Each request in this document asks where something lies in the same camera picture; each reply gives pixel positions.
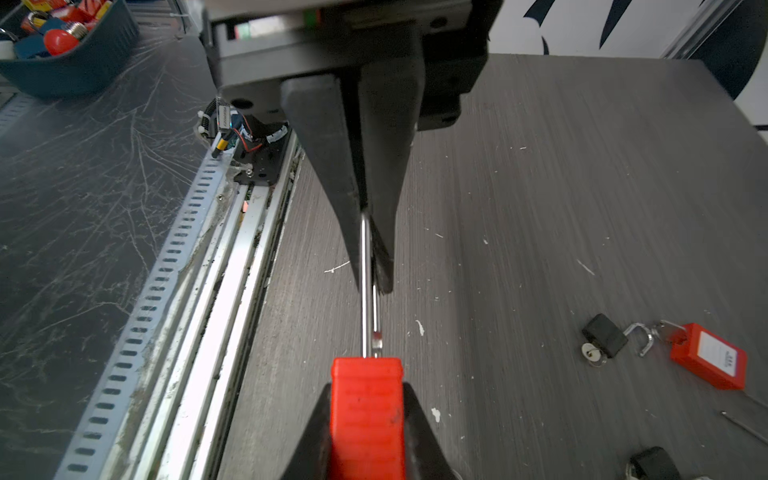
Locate black padlock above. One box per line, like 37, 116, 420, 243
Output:
624, 446, 682, 480
580, 313, 656, 367

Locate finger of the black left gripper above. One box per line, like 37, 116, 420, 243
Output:
358, 57, 425, 294
280, 74, 361, 264

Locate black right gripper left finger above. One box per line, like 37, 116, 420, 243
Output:
280, 383, 332, 480

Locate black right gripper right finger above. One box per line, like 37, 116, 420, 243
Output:
403, 382, 457, 480

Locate teal bin of items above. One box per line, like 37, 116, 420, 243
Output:
1, 1, 139, 99

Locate black padlock right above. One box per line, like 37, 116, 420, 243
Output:
624, 446, 682, 480

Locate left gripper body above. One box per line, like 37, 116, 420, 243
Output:
200, 1, 502, 131

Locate white cable duct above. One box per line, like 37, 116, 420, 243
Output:
54, 153, 231, 479

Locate aluminium cage frame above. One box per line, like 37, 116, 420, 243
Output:
661, 0, 742, 60

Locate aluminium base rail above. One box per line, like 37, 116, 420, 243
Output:
98, 134, 304, 479

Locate red padlock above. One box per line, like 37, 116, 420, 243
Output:
651, 320, 767, 409
329, 213, 406, 479

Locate black padlock left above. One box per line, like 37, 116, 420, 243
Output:
580, 313, 656, 367

